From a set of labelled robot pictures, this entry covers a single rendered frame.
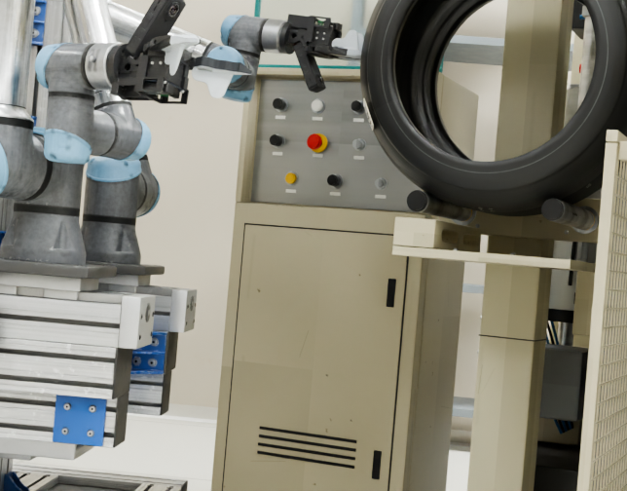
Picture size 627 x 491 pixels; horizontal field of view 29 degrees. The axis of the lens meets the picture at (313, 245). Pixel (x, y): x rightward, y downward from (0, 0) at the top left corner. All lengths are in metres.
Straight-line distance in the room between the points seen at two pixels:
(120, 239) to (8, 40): 0.69
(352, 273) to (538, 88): 0.72
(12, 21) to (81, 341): 0.55
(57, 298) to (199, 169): 3.86
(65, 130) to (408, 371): 1.43
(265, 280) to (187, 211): 2.70
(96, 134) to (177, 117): 3.99
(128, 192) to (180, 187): 3.32
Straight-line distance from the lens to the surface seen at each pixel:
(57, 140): 2.00
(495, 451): 2.86
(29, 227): 2.17
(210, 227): 5.95
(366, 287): 3.18
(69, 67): 2.00
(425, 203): 2.51
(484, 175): 2.44
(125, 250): 2.66
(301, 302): 3.25
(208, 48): 2.66
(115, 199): 2.65
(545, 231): 2.79
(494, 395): 2.85
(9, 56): 2.10
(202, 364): 5.97
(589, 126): 2.41
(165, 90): 1.89
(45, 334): 2.16
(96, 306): 2.14
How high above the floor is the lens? 0.77
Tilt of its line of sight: 1 degrees up
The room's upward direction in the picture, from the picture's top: 5 degrees clockwise
